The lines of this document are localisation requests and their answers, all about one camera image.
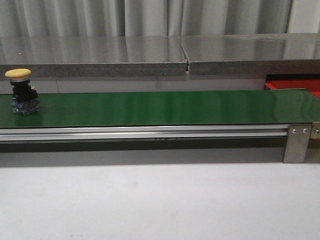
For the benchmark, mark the steel end bracket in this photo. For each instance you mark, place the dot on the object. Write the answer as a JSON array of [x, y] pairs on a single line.
[[315, 130]]

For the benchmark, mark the steel conveyor support bracket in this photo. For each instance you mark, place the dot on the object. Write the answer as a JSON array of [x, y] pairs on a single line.
[[297, 143]]

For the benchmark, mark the right steel table top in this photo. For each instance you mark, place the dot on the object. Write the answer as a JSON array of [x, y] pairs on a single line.
[[252, 54]]

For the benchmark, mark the steel table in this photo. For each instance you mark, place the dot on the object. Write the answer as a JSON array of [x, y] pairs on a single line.
[[252, 54], [94, 56]]

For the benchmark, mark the grey pleated curtain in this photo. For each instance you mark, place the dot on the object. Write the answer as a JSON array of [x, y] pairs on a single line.
[[92, 18]]

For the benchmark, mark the left steel table top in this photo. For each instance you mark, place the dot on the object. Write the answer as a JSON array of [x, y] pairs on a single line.
[[94, 56]]

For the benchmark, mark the aluminium conveyor side rail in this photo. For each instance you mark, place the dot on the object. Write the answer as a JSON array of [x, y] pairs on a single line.
[[142, 132]]

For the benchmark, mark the red plastic tray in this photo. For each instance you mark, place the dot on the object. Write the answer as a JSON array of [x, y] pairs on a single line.
[[308, 81]]

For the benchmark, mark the yellow mushroom push button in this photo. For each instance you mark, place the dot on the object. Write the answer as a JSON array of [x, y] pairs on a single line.
[[24, 97]]

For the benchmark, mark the green conveyor belt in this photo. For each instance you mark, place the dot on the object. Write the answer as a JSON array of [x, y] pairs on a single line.
[[286, 106]]

